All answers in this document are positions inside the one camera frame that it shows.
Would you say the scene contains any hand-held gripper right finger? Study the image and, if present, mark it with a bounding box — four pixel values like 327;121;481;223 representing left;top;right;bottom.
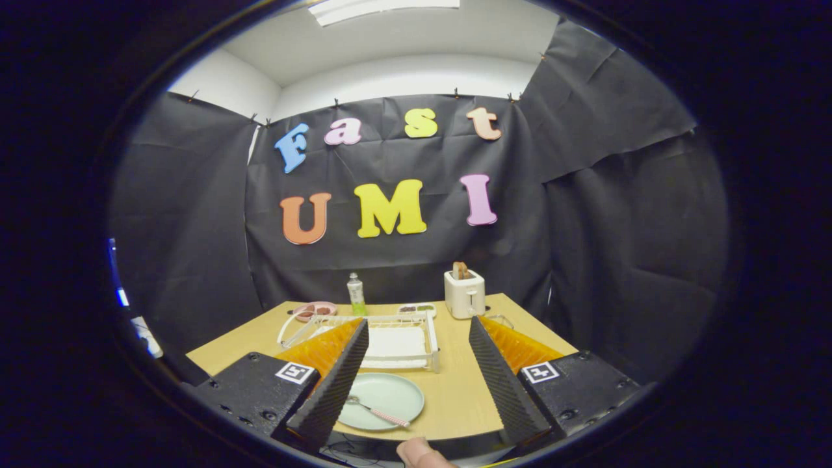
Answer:
468;315;645;449

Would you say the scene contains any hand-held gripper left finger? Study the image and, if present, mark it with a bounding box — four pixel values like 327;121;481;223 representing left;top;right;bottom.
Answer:
195;318;370;453

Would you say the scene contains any pink checkered handle spoon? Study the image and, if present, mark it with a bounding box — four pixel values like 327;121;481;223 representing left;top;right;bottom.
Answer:
346;395;411;428

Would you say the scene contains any light green plate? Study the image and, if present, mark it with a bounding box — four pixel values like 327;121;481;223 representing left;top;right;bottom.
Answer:
337;372;425;431

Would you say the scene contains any white wire dish rack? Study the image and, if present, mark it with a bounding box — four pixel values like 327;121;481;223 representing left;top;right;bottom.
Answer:
277;312;440;373

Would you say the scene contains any clear green liquid bottle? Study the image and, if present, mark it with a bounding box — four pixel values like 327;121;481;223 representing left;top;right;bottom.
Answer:
346;272;367;317

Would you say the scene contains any white toaster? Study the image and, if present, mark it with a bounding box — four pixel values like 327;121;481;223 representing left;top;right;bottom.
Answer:
444;269;486;320

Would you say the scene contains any black backdrop cloth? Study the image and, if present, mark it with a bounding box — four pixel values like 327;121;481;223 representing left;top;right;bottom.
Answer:
110;18;730;385

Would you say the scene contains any ceiling light panel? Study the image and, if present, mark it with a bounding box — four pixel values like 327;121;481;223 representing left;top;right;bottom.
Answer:
309;0;460;27

